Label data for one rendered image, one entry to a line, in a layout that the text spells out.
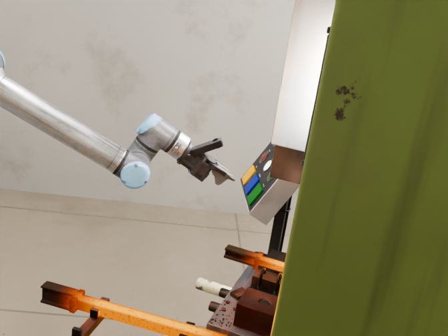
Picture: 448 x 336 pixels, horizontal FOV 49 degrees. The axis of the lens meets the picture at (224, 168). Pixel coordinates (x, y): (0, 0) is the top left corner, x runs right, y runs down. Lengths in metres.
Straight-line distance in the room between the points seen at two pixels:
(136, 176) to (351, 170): 0.95
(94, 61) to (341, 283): 3.24
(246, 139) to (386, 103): 3.22
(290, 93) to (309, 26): 0.14
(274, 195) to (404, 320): 1.00
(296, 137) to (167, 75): 2.73
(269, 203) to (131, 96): 2.28
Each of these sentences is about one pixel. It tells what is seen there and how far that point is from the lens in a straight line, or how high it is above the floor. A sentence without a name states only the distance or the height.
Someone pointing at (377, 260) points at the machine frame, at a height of 1.33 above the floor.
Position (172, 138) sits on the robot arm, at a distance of 1.68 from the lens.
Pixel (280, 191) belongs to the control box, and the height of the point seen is 1.06.
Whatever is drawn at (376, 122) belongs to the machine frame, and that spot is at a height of 1.53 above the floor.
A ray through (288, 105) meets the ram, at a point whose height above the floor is 1.46.
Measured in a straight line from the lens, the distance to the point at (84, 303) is 1.20.
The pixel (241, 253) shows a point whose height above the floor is 1.01.
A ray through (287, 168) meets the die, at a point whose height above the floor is 1.30.
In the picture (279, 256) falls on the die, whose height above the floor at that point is 0.99.
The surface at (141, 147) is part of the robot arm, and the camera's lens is 1.69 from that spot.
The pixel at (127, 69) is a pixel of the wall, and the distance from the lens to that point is 3.82.
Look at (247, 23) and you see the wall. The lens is 3.76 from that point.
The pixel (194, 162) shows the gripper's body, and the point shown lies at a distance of 1.74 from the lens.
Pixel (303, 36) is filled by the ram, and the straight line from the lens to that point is 1.09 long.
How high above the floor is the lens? 1.67
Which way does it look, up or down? 19 degrees down
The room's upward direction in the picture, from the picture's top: 8 degrees clockwise
